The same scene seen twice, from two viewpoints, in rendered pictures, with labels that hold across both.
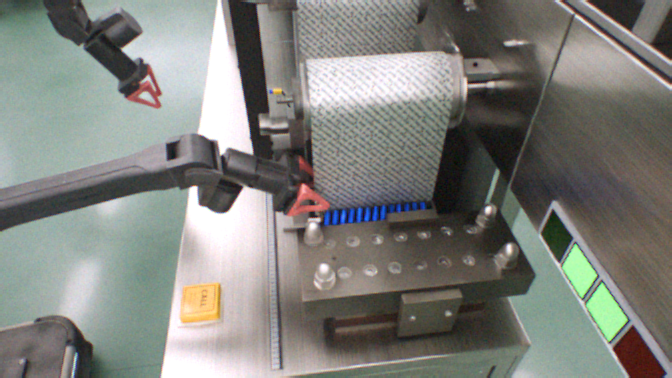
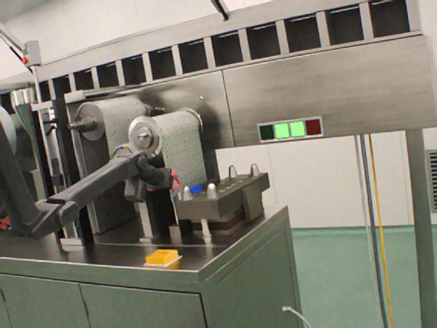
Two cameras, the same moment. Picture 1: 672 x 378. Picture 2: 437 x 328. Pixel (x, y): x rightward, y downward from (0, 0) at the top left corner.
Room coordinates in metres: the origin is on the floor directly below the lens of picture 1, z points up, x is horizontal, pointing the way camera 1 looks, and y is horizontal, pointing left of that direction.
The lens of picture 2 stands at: (-0.54, 1.20, 1.35)
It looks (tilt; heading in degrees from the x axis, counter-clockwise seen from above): 9 degrees down; 309
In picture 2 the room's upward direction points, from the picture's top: 10 degrees counter-clockwise
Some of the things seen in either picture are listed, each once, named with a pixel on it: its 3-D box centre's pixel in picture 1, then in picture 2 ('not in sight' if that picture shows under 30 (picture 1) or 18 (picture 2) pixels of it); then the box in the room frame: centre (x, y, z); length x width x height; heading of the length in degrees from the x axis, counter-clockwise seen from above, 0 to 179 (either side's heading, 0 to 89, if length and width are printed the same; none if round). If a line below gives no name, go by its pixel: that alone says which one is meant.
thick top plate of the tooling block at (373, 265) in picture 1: (408, 260); (226, 194); (0.51, -0.14, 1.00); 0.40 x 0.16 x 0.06; 98
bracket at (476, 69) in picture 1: (477, 68); not in sight; (0.70, -0.25, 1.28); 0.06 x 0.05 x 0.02; 98
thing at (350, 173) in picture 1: (376, 174); (186, 168); (0.62, -0.08, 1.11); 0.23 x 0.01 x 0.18; 98
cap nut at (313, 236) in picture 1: (313, 230); (186, 192); (0.53, 0.04, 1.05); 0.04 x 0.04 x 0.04
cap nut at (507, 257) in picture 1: (509, 253); (254, 169); (0.48, -0.30, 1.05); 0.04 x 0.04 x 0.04
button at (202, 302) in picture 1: (200, 302); (161, 257); (0.47, 0.26, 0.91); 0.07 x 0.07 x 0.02; 8
